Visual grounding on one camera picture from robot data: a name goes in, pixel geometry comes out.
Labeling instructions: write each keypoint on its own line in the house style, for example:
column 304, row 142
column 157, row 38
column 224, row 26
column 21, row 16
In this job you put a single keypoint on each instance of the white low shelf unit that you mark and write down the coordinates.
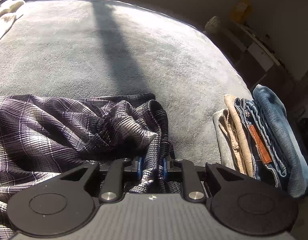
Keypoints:
column 251, row 57

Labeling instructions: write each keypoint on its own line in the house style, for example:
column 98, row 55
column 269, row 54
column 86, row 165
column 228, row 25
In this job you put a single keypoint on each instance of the folded clothes stack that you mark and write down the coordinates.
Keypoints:
column 256, row 139

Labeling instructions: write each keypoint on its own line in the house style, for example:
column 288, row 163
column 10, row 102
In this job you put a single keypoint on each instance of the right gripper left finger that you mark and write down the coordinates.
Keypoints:
column 137, row 168

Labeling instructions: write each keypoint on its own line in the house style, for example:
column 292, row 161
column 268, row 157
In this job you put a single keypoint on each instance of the white fleece garment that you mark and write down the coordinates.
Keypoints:
column 10, row 11

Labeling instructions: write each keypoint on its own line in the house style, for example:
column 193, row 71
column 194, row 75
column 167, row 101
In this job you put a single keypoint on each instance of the yellow box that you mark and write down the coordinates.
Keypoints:
column 241, row 12

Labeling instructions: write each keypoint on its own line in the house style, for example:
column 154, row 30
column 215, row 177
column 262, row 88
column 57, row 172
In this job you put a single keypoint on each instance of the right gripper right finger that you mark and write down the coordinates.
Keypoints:
column 168, row 169

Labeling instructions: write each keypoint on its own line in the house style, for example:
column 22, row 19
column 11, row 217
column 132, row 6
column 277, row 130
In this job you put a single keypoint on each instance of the dark plaid flannel pants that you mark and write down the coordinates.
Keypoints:
column 43, row 137

